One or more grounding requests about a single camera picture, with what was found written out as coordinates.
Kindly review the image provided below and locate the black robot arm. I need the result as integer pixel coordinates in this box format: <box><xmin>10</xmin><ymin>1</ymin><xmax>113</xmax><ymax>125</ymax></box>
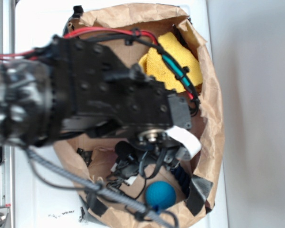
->
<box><xmin>0</xmin><ymin>36</ymin><xmax>201</xmax><ymax>160</ymax></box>

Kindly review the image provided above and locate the blue dimpled ball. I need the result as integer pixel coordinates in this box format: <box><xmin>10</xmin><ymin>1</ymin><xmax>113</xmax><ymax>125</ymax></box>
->
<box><xmin>145</xmin><ymin>181</ymin><xmax>176</xmax><ymax>209</ymax></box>

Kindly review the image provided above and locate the grey braided cable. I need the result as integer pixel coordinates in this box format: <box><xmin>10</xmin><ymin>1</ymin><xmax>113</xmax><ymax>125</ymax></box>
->
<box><xmin>26</xmin><ymin>148</ymin><xmax>174</xmax><ymax>228</ymax></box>

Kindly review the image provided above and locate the dark navy rope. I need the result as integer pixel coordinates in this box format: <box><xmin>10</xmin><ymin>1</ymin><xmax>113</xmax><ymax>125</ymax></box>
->
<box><xmin>171</xmin><ymin>163</ymin><xmax>190</xmax><ymax>198</ymax></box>

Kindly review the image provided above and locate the red and black wire bundle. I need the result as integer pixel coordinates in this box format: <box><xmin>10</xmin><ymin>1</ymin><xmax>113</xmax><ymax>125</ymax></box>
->
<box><xmin>0</xmin><ymin>27</ymin><xmax>201</xmax><ymax>105</ymax></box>

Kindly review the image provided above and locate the yellow sponge cloth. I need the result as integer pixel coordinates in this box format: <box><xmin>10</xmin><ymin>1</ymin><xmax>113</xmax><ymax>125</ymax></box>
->
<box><xmin>139</xmin><ymin>32</ymin><xmax>203</xmax><ymax>93</ymax></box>

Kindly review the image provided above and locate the aluminium extrusion rail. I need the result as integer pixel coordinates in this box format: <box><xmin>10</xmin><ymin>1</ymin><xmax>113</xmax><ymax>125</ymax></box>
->
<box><xmin>0</xmin><ymin>0</ymin><xmax>16</xmax><ymax>228</ymax></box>

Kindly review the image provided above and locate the brown paper bag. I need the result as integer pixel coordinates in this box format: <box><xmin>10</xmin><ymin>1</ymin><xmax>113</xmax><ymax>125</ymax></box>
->
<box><xmin>54</xmin><ymin>3</ymin><xmax>225</xmax><ymax>228</ymax></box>

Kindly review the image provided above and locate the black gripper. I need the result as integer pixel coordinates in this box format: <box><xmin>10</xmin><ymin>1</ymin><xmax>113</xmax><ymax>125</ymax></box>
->
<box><xmin>68</xmin><ymin>40</ymin><xmax>201</xmax><ymax>160</ymax></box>

